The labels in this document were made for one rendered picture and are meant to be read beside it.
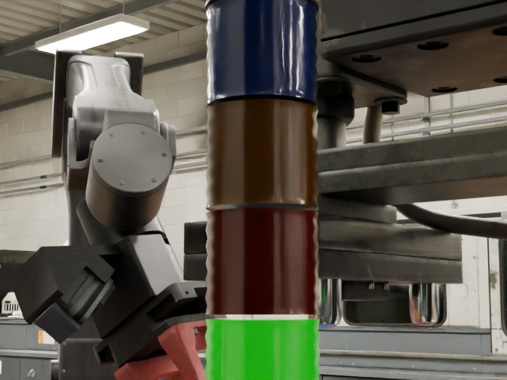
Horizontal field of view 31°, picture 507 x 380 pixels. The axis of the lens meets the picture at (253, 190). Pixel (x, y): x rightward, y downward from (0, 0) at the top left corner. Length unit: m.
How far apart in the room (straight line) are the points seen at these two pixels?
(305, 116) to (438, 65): 0.26
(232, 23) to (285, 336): 0.10
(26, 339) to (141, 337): 8.10
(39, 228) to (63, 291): 11.53
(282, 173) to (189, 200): 9.74
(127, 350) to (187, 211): 9.36
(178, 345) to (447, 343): 5.09
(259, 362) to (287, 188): 0.05
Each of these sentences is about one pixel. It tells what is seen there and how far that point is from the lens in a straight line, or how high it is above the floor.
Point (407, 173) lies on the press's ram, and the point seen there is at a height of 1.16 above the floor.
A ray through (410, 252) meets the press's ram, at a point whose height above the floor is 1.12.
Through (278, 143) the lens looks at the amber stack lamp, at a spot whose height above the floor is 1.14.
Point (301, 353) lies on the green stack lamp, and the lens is 0.29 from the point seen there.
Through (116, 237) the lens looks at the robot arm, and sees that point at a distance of 0.70.
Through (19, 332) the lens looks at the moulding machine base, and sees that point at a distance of 8.87.
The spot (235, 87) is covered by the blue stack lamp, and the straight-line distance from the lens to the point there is 0.30.
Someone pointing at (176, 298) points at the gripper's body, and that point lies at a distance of 0.65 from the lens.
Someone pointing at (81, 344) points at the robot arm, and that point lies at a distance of 0.94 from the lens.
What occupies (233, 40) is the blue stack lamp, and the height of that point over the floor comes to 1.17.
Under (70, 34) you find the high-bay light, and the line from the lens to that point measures 8.36.
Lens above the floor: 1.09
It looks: 7 degrees up
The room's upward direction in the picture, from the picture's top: straight up
